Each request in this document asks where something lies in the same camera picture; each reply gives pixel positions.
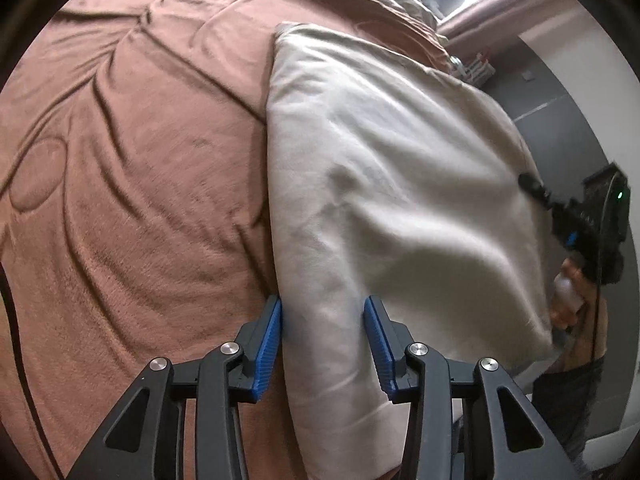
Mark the person's right forearm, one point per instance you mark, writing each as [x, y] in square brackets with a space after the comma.
[585, 345]

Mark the beige jacket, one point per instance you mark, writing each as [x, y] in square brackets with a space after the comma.
[375, 160]

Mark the person's right hand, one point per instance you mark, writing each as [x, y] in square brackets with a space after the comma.
[575, 305]

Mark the dusty pink curtain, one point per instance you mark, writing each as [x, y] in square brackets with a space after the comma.
[500, 2]

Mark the small white red fixture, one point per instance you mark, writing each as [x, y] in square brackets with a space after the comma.
[472, 67]

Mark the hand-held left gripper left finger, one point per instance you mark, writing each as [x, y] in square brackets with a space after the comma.
[267, 345]

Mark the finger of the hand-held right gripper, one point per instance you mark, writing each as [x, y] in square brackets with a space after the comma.
[535, 187]

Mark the person's dark shirt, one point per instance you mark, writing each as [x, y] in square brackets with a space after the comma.
[565, 405]

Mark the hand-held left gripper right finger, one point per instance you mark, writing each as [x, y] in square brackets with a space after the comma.
[377, 345]

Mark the brown fleece blanket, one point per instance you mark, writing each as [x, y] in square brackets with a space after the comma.
[125, 185]

